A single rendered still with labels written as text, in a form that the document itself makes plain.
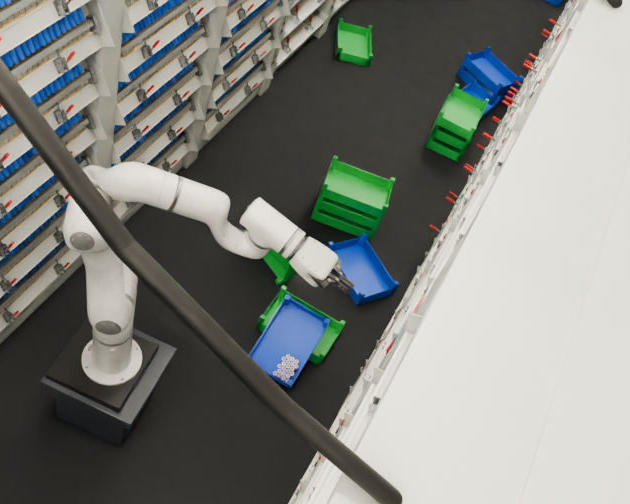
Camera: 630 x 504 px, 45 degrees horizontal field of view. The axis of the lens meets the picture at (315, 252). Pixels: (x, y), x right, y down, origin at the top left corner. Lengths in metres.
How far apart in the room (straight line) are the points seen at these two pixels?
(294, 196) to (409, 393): 2.66
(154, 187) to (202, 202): 0.12
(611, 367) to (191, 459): 1.88
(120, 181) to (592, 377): 1.14
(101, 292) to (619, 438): 1.44
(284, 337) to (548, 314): 1.95
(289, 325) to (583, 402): 2.03
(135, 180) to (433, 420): 1.06
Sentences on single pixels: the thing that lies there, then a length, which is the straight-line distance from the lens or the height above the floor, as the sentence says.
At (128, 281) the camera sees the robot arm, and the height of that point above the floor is 0.72.
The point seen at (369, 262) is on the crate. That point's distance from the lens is 3.44.
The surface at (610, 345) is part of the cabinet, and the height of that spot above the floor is 1.74.
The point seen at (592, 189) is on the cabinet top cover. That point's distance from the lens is 1.41.
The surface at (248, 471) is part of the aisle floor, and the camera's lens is 2.80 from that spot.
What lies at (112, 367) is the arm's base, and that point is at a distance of 2.50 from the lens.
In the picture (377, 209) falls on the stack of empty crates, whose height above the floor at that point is 0.21.
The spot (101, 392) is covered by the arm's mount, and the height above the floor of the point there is 0.31.
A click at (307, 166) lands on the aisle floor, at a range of 3.75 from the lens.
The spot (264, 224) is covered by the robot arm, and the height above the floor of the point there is 1.13.
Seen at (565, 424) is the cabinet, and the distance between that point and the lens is 1.07.
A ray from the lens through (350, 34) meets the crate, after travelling 4.71.
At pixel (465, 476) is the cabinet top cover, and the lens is 0.96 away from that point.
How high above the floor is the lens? 2.54
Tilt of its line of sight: 48 degrees down
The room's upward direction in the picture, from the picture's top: 23 degrees clockwise
